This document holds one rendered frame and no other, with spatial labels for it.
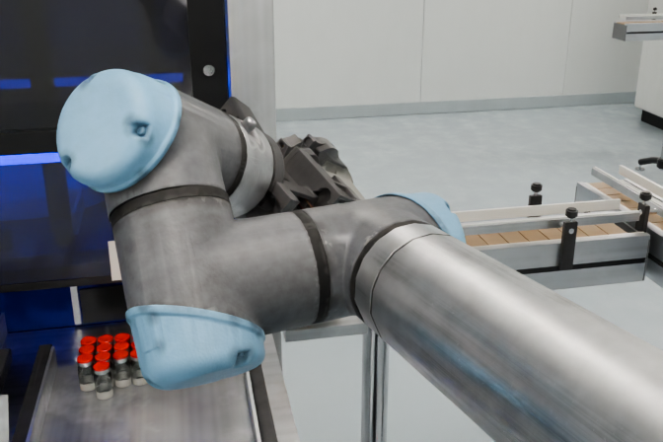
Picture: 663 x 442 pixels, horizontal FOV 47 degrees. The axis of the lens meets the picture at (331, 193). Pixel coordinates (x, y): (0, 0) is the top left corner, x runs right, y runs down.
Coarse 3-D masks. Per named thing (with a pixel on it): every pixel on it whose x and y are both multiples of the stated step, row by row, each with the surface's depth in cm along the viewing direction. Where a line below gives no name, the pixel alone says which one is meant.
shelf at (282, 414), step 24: (24, 336) 113; (48, 336) 113; (72, 336) 113; (96, 336) 113; (24, 360) 107; (72, 360) 107; (264, 360) 107; (24, 384) 102; (288, 408) 97; (288, 432) 92
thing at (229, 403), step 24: (48, 360) 101; (48, 384) 99; (72, 384) 102; (216, 384) 102; (240, 384) 102; (48, 408) 96; (72, 408) 96; (96, 408) 96; (120, 408) 96; (144, 408) 96; (168, 408) 96; (192, 408) 96; (216, 408) 96; (240, 408) 96; (48, 432) 92; (72, 432) 92; (96, 432) 92; (120, 432) 92; (144, 432) 92; (168, 432) 92; (192, 432) 92; (216, 432) 92; (240, 432) 92
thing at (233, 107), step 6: (228, 102) 69; (234, 102) 68; (240, 102) 69; (222, 108) 69; (228, 108) 68; (234, 108) 67; (240, 108) 67; (246, 108) 69; (234, 114) 67; (240, 114) 66; (246, 114) 66; (252, 114) 68; (258, 126) 66
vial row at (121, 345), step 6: (120, 342) 103; (126, 342) 103; (132, 342) 103; (84, 348) 101; (90, 348) 101; (102, 348) 101; (108, 348) 101; (114, 348) 101; (120, 348) 101; (126, 348) 102; (132, 348) 102
